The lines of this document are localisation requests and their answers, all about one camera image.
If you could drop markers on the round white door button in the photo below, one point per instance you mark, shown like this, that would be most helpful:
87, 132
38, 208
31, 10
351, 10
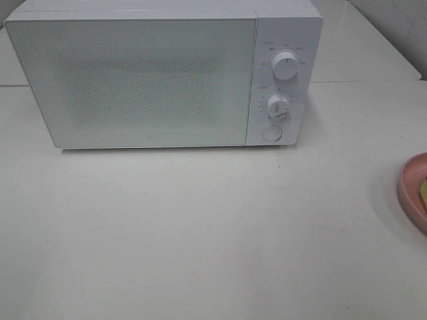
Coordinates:
272, 133

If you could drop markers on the white microwave door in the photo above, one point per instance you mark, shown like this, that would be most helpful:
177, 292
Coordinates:
106, 84

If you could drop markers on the pink round plate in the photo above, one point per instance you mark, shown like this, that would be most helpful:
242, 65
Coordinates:
411, 177

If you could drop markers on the sandwich with lettuce and bacon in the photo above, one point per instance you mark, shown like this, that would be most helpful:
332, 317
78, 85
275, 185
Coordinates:
423, 193

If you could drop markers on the white microwave oven body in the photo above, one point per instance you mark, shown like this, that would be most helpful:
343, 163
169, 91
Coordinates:
293, 25

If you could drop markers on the upper white power knob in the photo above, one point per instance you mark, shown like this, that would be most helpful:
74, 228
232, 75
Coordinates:
285, 64

